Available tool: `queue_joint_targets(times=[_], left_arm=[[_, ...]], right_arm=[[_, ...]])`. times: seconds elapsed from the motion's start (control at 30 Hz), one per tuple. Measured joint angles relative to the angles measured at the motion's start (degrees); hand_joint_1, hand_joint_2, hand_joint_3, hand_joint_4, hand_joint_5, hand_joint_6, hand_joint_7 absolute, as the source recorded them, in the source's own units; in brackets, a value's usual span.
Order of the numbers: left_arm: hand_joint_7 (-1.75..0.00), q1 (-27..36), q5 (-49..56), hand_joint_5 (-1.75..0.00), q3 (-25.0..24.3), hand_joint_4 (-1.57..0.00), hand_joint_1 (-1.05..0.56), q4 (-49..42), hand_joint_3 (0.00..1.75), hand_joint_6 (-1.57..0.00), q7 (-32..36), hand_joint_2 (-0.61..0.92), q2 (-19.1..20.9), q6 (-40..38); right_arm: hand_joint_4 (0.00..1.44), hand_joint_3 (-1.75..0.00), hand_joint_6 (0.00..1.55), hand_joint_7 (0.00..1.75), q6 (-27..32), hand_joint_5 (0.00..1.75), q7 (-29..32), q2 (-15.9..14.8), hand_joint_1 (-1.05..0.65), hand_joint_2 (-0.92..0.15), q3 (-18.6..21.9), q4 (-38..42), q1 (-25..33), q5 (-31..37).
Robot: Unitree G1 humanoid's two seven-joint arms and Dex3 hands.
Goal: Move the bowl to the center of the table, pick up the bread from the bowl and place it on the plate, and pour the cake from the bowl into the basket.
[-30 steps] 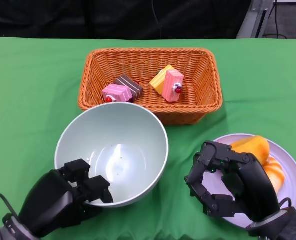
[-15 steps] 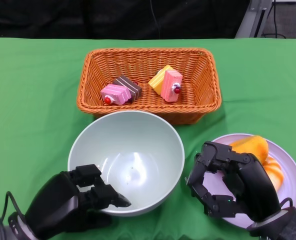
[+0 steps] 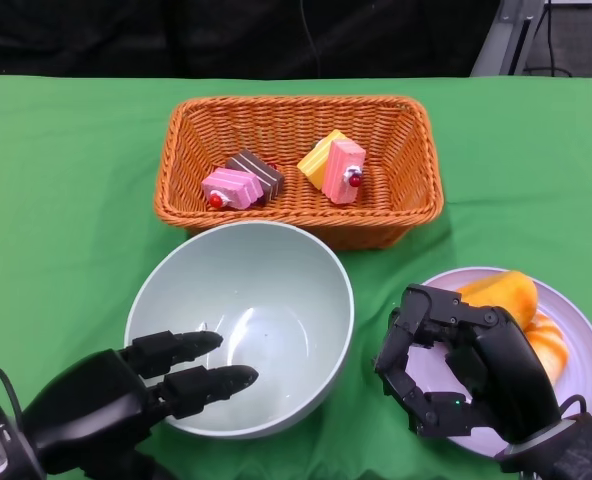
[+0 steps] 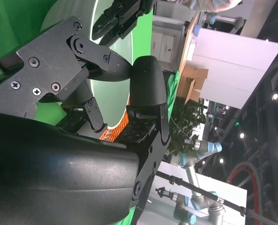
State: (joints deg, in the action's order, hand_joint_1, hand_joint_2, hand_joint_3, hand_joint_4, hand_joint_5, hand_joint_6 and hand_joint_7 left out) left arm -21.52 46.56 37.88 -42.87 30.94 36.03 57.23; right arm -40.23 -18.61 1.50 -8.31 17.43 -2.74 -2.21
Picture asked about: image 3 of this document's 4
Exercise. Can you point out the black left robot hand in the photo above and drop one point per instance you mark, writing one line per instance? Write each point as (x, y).
(91, 405)

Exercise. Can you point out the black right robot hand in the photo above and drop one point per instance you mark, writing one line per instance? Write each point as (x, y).
(481, 380)

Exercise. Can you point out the round orange-striped bread bun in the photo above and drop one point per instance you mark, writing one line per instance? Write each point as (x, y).
(551, 350)

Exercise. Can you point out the grey-green bowl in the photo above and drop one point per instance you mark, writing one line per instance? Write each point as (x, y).
(256, 280)

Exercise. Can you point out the salmon pink cake slice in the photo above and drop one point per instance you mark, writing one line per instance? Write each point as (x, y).
(341, 172)

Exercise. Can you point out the magenta pink cake slice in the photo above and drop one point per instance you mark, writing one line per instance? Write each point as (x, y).
(233, 187)

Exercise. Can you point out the yellow layered cake slice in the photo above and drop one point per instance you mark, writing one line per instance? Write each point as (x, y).
(316, 160)

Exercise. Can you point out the chocolate layered cake slice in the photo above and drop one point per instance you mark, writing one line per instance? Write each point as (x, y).
(258, 170)

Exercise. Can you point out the lavender round plate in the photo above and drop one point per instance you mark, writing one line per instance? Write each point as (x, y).
(581, 360)

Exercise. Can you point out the orange wicker basket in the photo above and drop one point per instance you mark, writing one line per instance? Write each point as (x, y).
(301, 220)

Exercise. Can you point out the green tablecloth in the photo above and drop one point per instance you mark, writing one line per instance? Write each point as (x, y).
(51, 200)

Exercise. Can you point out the black fabric backdrop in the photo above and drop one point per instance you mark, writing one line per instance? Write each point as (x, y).
(151, 35)

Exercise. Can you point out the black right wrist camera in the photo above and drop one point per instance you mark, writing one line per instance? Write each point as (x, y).
(576, 450)

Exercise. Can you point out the grey metal frame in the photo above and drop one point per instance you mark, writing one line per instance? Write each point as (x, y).
(506, 45)

